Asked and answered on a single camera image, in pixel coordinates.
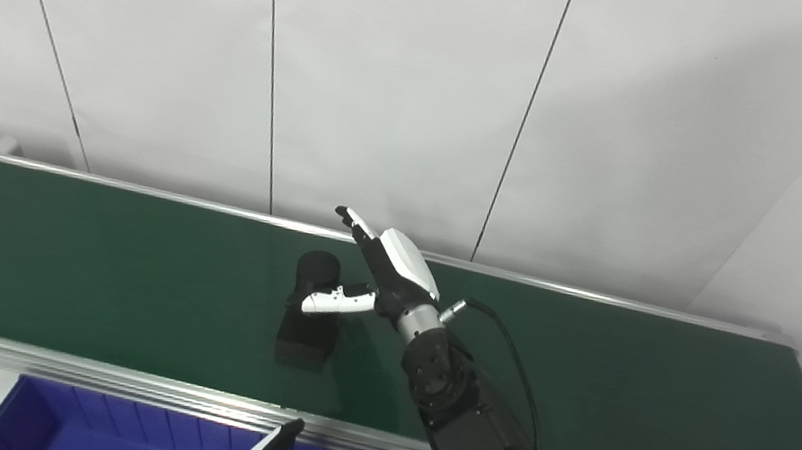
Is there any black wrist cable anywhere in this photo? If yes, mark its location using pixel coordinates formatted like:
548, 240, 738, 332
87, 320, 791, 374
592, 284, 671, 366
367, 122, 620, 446
420, 295, 562, 450

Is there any green conveyor belt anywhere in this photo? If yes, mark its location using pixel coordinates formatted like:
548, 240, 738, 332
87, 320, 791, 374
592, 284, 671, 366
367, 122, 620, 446
0, 147, 802, 450
0, 155, 802, 450

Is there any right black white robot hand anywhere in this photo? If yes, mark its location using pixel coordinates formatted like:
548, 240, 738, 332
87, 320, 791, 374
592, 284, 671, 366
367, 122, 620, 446
300, 202, 452, 333

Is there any blue plastic bin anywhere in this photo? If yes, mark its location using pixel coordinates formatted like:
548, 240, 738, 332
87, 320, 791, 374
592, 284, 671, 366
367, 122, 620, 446
0, 372, 391, 450

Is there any black cylinder-on-block part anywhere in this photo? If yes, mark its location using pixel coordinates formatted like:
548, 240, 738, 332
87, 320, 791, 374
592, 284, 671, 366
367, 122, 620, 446
273, 246, 352, 372

